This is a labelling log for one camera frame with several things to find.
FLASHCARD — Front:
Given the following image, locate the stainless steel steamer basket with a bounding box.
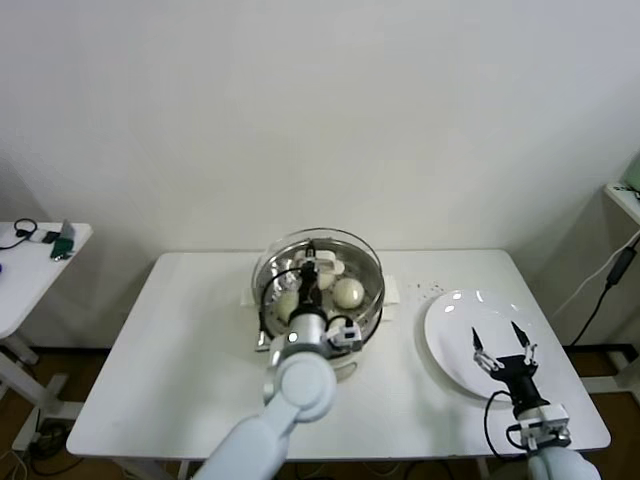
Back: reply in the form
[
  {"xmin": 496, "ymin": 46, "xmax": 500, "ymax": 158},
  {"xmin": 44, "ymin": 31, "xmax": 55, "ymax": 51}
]
[{"xmin": 242, "ymin": 229, "xmax": 404, "ymax": 346}]

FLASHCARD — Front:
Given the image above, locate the white side table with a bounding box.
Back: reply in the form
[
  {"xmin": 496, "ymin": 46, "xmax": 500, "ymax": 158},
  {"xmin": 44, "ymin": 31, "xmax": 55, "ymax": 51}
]
[{"xmin": 0, "ymin": 222, "xmax": 94, "ymax": 451}]

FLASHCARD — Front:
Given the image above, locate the white shelf table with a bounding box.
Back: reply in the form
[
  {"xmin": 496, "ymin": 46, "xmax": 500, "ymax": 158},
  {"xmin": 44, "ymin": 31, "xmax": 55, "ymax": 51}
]
[{"xmin": 582, "ymin": 183, "xmax": 640, "ymax": 396}]

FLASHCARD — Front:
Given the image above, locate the white round plate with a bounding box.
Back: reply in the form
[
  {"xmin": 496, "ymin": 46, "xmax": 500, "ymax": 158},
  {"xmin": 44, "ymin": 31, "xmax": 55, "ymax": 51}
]
[{"xmin": 423, "ymin": 289, "xmax": 547, "ymax": 401}]

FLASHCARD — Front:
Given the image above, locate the white power cable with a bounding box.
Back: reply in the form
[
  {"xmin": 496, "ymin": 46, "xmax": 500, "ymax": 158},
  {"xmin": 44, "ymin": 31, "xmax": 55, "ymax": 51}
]
[{"xmin": 552, "ymin": 234, "xmax": 640, "ymax": 317}]

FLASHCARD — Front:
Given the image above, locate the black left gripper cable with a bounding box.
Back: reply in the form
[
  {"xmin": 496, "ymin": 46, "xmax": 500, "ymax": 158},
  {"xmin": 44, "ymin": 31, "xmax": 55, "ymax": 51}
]
[{"xmin": 257, "ymin": 267, "xmax": 309, "ymax": 346}]

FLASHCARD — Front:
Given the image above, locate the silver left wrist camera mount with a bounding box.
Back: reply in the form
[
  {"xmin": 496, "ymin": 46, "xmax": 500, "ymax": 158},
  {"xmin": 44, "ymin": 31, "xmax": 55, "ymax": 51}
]
[{"xmin": 323, "ymin": 315, "xmax": 365, "ymax": 355}]

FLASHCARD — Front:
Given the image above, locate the black tangled cable bundle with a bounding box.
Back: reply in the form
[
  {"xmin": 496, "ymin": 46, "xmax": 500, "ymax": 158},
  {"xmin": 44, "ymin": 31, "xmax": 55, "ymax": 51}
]
[{"xmin": 27, "ymin": 407, "xmax": 84, "ymax": 480}]

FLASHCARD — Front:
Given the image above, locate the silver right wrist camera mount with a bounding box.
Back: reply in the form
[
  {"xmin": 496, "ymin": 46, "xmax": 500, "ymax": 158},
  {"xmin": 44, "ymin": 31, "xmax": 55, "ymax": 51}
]
[{"xmin": 507, "ymin": 405, "xmax": 571, "ymax": 450}]

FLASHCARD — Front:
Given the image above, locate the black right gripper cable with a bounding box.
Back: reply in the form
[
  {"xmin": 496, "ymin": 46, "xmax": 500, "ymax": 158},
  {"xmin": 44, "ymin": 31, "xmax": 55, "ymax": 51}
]
[{"xmin": 483, "ymin": 389, "xmax": 531, "ymax": 459}]

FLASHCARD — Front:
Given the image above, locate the round glass pot lid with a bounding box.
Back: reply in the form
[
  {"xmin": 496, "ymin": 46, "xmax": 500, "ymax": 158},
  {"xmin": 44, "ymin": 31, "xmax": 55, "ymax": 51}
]
[{"xmin": 255, "ymin": 227, "xmax": 387, "ymax": 326}]

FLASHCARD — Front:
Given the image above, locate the black earphone cable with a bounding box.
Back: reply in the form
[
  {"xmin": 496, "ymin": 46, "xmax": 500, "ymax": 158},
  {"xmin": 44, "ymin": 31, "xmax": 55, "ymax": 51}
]
[{"xmin": 0, "ymin": 218, "xmax": 39, "ymax": 250}]

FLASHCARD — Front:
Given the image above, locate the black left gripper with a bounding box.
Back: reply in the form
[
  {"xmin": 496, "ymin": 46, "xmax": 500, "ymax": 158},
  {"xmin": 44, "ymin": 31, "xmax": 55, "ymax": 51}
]
[{"xmin": 298, "ymin": 240, "xmax": 324, "ymax": 307}]

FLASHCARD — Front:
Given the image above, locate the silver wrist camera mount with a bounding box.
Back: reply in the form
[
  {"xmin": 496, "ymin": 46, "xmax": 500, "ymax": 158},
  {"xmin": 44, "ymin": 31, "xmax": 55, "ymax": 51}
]
[
  {"xmin": 323, "ymin": 315, "xmax": 365, "ymax": 355},
  {"xmin": 507, "ymin": 405, "xmax": 571, "ymax": 450}
]

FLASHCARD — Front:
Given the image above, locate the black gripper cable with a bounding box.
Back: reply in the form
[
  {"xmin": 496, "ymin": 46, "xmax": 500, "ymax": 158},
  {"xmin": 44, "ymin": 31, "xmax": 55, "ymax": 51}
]
[
  {"xmin": 257, "ymin": 267, "xmax": 309, "ymax": 346},
  {"xmin": 483, "ymin": 389, "xmax": 531, "ymax": 459}
]

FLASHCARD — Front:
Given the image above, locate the thin white cable loop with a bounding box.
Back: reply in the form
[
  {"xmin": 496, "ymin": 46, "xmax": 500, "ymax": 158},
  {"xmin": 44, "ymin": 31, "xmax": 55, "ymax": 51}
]
[{"xmin": 0, "ymin": 447, "xmax": 31, "ymax": 480}]

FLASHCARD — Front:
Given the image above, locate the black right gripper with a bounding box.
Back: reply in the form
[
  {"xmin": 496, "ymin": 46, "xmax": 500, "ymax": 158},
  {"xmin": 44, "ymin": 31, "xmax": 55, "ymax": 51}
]
[{"xmin": 471, "ymin": 321, "xmax": 549, "ymax": 415}]

